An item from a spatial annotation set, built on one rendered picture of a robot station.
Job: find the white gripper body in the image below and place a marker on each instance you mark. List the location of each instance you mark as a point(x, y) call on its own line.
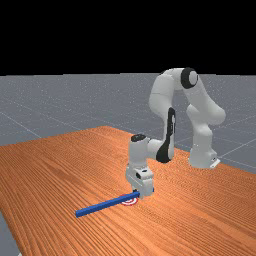
point(140, 178)

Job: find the long blue stick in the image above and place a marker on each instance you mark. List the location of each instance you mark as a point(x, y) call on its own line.
point(103, 205)

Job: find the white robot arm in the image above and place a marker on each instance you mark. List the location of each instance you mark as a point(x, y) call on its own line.
point(166, 100)

